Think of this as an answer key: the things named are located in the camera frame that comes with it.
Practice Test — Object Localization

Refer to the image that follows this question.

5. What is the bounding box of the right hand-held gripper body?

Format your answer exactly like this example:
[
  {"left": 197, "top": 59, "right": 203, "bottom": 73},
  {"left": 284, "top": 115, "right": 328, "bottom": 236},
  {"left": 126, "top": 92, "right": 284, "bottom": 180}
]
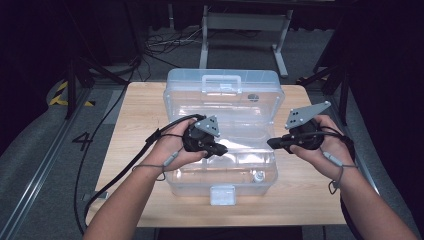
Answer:
[{"left": 284, "top": 100, "right": 333, "bottom": 150}]

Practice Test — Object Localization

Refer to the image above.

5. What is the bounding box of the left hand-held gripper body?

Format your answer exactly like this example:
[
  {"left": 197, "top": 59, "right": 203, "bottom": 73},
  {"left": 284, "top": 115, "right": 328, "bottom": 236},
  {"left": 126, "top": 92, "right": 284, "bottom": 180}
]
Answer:
[{"left": 181, "top": 114, "right": 222, "bottom": 153}]

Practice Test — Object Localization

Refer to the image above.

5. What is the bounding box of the clear plastic storage box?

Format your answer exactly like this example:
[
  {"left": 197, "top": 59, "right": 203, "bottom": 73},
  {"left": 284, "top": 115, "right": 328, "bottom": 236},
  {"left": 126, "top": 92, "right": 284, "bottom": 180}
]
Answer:
[{"left": 162, "top": 67, "right": 287, "bottom": 207}]

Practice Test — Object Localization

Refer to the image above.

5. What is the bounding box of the person's left hand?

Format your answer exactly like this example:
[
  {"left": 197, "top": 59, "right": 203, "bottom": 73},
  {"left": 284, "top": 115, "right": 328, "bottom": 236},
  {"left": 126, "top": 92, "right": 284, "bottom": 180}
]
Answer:
[{"left": 149, "top": 117, "right": 208, "bottom": 173}]

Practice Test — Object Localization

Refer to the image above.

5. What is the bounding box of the person's right hand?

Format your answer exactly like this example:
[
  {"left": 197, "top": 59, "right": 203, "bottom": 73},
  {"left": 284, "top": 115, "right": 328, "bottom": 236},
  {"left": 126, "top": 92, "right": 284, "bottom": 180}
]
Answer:
[{"left": 289, "top": 114, "right": 357, "bottom": 181}]

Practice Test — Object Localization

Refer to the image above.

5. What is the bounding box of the black tripod stand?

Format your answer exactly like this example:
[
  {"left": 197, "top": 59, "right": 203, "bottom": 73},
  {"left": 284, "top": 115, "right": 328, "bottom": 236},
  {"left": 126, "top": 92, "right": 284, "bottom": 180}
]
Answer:
[
  {"left": 295, "top": 63, "right": 352, "bottom": 127},
  {"left": 64, "top": 54, "right": 130, "bottom": 120}
]

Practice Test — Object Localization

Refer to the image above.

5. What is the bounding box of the person's dark clothing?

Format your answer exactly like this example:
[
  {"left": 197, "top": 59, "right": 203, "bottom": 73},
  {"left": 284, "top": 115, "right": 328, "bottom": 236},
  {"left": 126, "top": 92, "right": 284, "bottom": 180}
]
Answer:
[{"left": 155, "top": 226, "right": 303, "bottom": 240}]

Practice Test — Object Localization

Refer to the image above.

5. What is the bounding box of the white table leg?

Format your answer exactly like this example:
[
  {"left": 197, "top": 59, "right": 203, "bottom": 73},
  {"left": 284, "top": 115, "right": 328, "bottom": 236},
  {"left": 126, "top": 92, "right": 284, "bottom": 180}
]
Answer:
[{"left": 198, "top": 4, "right": 295, "bottom": 79}]

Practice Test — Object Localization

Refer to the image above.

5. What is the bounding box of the yellow black floor tape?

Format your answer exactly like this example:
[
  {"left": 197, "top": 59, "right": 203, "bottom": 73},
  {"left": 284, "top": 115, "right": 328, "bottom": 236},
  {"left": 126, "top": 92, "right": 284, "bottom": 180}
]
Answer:
[{"left": 48, "top": 80, "right": 97, "bottom": 108}]

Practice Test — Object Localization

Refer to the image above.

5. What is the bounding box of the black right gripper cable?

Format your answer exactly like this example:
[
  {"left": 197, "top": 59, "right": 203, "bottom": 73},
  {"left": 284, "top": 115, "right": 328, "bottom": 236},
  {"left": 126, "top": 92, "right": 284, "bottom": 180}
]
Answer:
[{"left": 299, "top": 125, "right": 356, "bottom": 158}]

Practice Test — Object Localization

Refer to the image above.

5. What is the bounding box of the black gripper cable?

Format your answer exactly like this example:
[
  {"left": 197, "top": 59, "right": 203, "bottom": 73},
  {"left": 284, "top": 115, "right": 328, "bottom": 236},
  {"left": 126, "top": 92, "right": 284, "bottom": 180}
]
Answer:
[
  {"left": 299, "top": 125, "right": 356, "bottom": 158},
  {"left": 83, "top": 113, "right": 207, "bottom": 221}
]

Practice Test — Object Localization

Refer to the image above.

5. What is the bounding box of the grey left wrist strap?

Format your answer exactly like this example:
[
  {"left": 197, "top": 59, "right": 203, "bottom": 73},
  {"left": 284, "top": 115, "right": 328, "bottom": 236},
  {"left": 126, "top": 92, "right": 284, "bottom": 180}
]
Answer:
[{"left": 132, "top": 149, "right": 184, "bottom": 183}]

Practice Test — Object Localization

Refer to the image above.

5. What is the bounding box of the grey wrist strap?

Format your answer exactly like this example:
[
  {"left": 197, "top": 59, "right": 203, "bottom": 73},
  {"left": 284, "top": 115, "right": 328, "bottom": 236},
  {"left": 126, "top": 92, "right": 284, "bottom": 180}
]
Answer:
[
  {"left": 132, "top": 149, "right": 184, "bottom": 183},
  {"left": 321, "top": 150, "right": 360, "bottom": 196}
]

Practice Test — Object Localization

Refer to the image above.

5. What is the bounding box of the grey right wrist strap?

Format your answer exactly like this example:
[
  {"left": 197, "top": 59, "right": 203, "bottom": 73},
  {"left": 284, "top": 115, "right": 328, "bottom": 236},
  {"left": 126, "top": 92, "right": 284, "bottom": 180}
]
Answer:
[{"left": 321, "top": 150, "right": 360, "bottom": 196}]

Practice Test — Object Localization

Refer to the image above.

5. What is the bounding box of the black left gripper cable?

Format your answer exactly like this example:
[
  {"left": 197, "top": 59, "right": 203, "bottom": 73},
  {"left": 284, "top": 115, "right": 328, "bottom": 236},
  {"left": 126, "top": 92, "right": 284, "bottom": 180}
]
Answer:
[{"left": 83, "top": 113, "right": 207, "bottom": 221}]

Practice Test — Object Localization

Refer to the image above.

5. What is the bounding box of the aluminium floor rail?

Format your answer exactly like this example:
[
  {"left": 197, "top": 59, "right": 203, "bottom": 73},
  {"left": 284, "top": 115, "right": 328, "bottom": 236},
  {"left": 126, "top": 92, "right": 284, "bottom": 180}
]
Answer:
[
  {"left": 323, "top": 93, "right": 422, "bottom": 240},
  {"left": 0, "top": 87, "right": 94, "bottom": 240}
]

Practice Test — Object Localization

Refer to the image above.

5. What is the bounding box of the thin black floor cable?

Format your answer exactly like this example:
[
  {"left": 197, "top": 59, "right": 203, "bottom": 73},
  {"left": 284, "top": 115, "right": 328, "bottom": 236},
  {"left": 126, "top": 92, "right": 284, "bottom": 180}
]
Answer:
[
  {"left": 144, "top": 51, "right": 174, "bottom": 71},
  {"left": 73, "top": 56, "right": 143, "bottom": 235}
]

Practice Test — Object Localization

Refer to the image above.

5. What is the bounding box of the bundle of floor cables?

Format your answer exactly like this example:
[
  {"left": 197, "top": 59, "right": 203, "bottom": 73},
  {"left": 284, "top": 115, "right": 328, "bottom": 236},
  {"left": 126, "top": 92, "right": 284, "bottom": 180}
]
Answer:
[{"left": 143, "top": 25, "right": 264, "bottom": 58}]

